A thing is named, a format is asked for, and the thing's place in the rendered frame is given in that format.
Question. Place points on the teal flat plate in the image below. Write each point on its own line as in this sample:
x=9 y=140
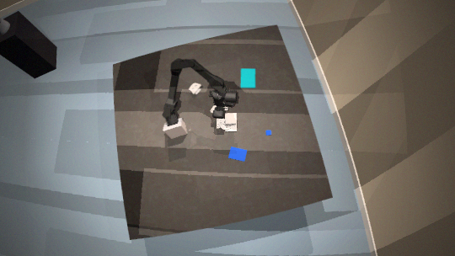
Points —
x=247 y=78

